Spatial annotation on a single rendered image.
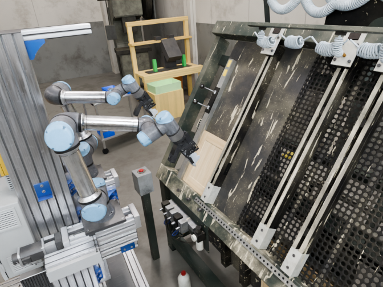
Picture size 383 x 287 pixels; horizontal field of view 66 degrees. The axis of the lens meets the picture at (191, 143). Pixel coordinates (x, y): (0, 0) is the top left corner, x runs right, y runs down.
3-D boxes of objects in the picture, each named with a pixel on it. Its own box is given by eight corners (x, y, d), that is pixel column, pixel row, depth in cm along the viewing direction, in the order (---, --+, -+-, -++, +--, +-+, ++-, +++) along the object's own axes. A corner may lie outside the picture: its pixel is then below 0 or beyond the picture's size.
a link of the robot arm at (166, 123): (151, 116, 139) (166, 106, 139) (163, 132, 146) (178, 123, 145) (154, 123, 133) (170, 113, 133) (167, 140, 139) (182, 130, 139)
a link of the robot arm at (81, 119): (54, 128, 146) (153, 131, 159) (50, 137, 136) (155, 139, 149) (53, 106, 141) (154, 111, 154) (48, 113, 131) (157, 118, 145)
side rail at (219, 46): (171, 165, 249) (161, 162, 242) (225, 41, 235) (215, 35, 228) (174, 168, 245) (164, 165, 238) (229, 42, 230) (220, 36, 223)
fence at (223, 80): (180, 176, 226) (176, 176, 224) (232, 60, 214) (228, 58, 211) (184, 179, 222) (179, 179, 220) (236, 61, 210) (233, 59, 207)
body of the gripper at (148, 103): (157, 105, 203) (147, 91, 196) (147, 113, 202) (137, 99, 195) (153, 102, 209) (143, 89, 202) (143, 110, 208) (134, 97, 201)
